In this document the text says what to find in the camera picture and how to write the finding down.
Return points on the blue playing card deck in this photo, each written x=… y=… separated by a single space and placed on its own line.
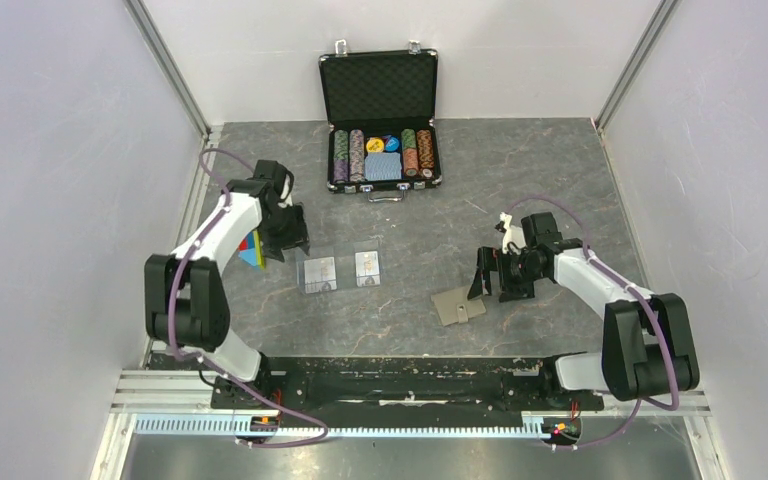
x=383 y=166

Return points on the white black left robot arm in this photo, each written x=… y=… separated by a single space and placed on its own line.
x=186 y=306

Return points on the grey purple chip stack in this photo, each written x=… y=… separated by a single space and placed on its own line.
x=356 y=156

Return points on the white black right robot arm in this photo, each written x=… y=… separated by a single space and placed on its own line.
x=647 y=349

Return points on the clear plastic card sleeve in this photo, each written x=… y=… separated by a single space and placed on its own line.
x=344 y=256

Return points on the blue dealer button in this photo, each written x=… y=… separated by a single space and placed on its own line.
x=391 y=143

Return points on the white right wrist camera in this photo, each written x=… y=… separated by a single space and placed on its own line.
x=513 y=240

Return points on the black poker chip case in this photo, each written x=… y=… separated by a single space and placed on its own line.
x=381 y=93

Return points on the green orange chip stack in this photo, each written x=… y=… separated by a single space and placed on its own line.
x=410 y=158

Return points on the yellow dealer button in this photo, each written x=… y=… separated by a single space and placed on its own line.
x=375 y=145

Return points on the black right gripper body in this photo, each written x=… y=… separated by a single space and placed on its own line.
x=516 y=275

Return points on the orange brown chip stack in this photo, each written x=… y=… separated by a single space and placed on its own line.
x=426 y=156

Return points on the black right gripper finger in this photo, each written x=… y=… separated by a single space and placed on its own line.
x=486 y=264
x=476 y=289

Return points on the white slotted cable duct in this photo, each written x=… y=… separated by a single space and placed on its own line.
x=244 y=426

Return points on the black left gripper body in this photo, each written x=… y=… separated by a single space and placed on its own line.
x=281 y=232

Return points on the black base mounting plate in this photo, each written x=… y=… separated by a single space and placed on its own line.
x=478 y=391

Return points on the aluminium frame rail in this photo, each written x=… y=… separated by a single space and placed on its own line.
x=184 y=392

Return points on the purple green chip stack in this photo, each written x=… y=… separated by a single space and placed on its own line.
x=340 y=157

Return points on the colourful toy block stack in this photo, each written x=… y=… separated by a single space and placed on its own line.
x=250 y=250

